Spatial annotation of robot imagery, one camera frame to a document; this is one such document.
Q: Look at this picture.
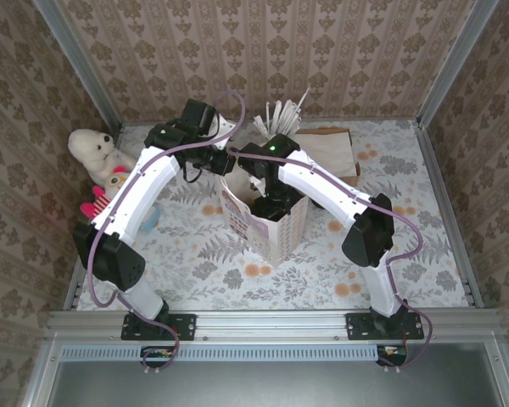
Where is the white paper napkin stack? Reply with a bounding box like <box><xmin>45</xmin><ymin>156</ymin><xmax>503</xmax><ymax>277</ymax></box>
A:
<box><xmin>296</xmin><ymin>131</ymin><xmax>351</xmax><ymax>170</ymax></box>

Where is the white printed paper bag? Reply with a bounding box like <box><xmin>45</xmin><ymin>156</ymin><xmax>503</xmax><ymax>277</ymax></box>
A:
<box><xmin>218</xmin><ymin>169</ymin><xmax>309</xmax><ymax>270</ymax></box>

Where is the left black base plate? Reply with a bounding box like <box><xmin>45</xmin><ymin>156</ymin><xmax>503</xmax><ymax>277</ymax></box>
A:
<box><xmin>121</xmin><ymin>312</ymin><xmax>196</xmax><ymax>342</ymax></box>

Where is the small black controller board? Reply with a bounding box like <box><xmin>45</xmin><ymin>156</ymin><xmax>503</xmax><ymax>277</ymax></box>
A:
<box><xmin>376</xmin><ymin>343</ymin><xmax>408</xmax><ymax>368</ymax></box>
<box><xmin>140</xmin><ymin>345</ymin><xmax>176</xmax><ymax>369</ymax></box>

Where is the white slotted cable duct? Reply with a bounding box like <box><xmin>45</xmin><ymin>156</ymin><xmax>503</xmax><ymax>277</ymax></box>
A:
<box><xmin>61</xmin><ymin>343</ymin><xmax>408</xmax><ymax>362</ymax></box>

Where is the aluminium frame post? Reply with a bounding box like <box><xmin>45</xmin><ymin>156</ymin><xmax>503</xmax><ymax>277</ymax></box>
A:
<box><xmin>32</xmin><ymin>0</ymin><xmax>124</xmax><ymax>132</ymax></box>
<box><xmin>416</xmin><ymin>0</ymin><xmax>500</xmax><ymax>128</ymax></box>

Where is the white plush animal toy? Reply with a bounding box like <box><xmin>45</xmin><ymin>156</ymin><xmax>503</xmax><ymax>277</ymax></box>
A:
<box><xmin>67</xmin><ymin>128</ymin><xmax>137</xmax><ymax>180</ymax></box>

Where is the light blue round object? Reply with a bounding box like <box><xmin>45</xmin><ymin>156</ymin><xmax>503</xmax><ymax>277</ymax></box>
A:
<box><xmin>140</xmin><ymin>204</ymin><xmax>161</xmax><ymax>232</ymax></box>

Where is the pink plush doll with glasses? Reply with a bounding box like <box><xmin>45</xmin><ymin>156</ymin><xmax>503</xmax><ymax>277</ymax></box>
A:
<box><xmin>79</xmin><ymin>164</ymin><xmax>133</xmax><ymax>221</ymax></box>

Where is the aluminium frame rail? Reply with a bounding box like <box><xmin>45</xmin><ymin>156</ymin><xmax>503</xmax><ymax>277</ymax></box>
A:
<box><xmin>46</xmin><ymin>309</ymin><xmax>500</xmax><ymax>340</ymax></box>

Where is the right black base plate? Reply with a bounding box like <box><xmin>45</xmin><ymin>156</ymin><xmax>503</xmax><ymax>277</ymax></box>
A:
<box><xmin>346</xmin><ymin>312</ymin><xmax>424</xmax><ymax>342</ymax></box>

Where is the aluminium side rail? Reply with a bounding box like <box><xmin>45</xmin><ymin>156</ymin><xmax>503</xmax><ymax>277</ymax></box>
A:
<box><xmin>415</xmin><ymin>121</ymin><xmax>485</xmax><ymax>309</ymax></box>
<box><xmin>63</xmin><ymin>122</ymin><xmax>124</xmax><ymax>313</ymax></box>

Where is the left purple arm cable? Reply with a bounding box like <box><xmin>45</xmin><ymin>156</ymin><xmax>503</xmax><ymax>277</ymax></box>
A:
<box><xmin>88</xmin><ymin>90</ymin><xmax>246</xmax><ymax>374</ymax></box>

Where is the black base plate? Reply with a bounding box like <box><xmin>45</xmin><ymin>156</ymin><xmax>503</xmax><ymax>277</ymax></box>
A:
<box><xmin>346</xmin><ymin>312</ymin><xmax>424</xmax><ymax>342</ymax></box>
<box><xmin>121</xmin><ymin>312</ymin><xmax>196</xmax><ymax>342</ymax></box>

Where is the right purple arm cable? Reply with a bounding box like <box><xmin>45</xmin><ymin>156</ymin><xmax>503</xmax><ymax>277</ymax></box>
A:
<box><xmin>228</xmin><ymin>146</ymin><xmax>434</xmax><ymax>371</ymax></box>

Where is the grey metal sheet panel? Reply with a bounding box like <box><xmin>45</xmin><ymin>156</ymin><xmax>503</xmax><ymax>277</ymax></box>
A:
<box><xmin>20</xmin><ymin>343</ymin><xmax>509</xmax><ymax>407</ymax></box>

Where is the floral printed table cloth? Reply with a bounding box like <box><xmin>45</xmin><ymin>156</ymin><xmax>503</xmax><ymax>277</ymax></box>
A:
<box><xmin>74</xmin><ymin>120</ymin><xmax>478</xmax><ymax>313</ymax></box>

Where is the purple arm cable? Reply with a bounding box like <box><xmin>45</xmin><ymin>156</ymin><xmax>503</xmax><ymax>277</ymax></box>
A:
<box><xmin>88</xmin><ymin>90</ymin><xmax>246</xmax><ymax>374</ymax></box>
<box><xmin>228</xmin><ymin>146</ymin><xmax>434</xmax><ymax>371</ymax></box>

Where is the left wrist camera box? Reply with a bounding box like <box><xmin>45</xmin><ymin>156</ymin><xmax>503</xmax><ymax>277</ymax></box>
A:
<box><xmin>214</xmin><ymin>110</ymin><xmax>235</xmax><ymax>148</ymax></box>

